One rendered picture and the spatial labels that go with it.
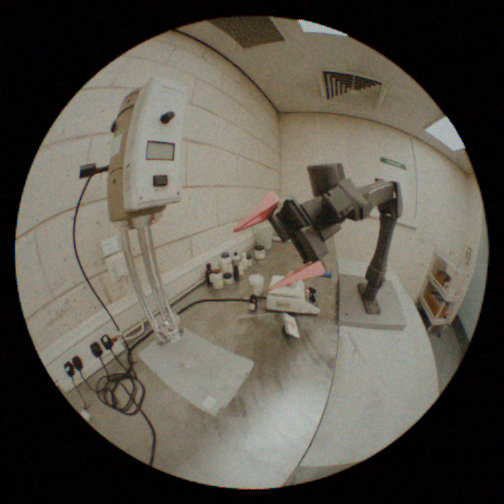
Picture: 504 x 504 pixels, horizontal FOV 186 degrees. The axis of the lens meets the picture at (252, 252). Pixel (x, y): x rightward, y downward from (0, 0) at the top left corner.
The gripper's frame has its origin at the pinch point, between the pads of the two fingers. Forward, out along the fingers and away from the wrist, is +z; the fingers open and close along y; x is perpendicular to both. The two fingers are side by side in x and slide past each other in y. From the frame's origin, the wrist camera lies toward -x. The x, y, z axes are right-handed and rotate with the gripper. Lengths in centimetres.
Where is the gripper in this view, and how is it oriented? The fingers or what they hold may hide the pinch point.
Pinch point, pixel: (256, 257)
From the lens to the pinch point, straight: 22.7
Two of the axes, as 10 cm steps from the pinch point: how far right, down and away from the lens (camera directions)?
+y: 5.1, 8.5, -1.2
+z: -8.3, 4.6, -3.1
